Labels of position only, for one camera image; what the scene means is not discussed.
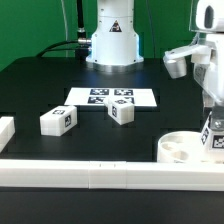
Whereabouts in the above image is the thin white cable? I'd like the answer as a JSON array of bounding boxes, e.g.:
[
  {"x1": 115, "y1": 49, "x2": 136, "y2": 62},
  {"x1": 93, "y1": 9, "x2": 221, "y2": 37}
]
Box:
[{"x1": 60, "y1": 0, "x2": 69, "y2": 58}]

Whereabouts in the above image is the white U-shaped fence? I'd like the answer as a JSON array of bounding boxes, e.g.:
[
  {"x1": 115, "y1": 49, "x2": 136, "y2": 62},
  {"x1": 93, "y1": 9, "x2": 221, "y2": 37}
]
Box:
[{"x1": 0, "y1": 116, "x2": 224, "y2": 192}]

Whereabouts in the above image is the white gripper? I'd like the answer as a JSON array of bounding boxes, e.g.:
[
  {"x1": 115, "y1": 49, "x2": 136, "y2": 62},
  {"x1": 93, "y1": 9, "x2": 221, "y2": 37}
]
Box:
[{"x1": 163, "y1": 33, "x2": 224, "y2": 131}]

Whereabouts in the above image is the black thick cable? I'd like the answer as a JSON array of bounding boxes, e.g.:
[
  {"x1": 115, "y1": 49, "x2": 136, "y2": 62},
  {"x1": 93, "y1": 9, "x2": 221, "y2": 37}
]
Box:
[{"x1": 35, "y1": 40, "x2": 92, "y2": 61}]

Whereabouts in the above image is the black cable upright connector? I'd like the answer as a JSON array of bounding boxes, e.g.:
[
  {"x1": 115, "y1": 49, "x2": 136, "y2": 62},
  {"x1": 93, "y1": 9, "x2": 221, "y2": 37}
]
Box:
[{"x1": 76, "y1": 0, "x2": 86, "y2": 38}]

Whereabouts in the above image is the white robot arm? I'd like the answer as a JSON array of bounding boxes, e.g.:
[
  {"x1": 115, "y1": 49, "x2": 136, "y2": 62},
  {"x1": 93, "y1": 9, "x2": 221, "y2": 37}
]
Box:
[{"x1": 86, "y1": 0, "x2": 224, "y2": 131}]

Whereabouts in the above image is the white paper marker sheet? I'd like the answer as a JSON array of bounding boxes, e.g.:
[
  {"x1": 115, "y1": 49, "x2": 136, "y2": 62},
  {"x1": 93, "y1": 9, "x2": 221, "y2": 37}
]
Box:
[{"x1": 65, "y1": 87, "x2": 157, "y2": 107}]

